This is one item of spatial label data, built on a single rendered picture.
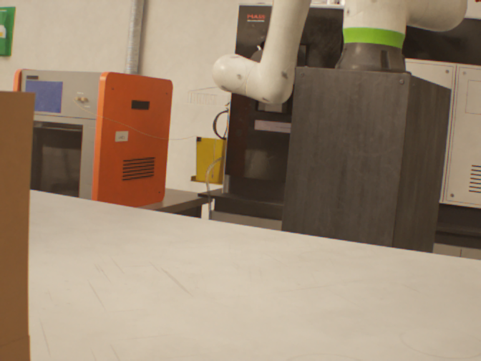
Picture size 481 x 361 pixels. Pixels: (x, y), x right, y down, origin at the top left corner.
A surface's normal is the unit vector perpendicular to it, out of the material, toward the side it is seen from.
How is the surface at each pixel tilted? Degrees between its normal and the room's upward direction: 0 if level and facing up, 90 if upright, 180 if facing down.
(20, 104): 90
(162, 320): 0
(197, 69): 90
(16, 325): 90
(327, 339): 0
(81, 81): 90
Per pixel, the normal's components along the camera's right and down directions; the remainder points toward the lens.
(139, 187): 0.93, 0.12
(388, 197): -0.55, 0.06
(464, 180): -0.36, 0.08
